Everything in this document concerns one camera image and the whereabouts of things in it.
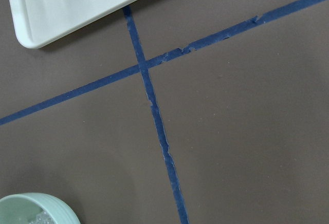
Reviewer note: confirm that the cream bear tray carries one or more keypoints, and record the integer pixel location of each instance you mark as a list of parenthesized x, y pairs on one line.
[(38, 23)]

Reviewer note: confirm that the ice cubes in bowl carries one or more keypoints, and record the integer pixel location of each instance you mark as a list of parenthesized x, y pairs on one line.
[(42, 218)]

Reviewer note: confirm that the green bowl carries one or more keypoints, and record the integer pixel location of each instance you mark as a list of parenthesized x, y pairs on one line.
[(24, 207)]

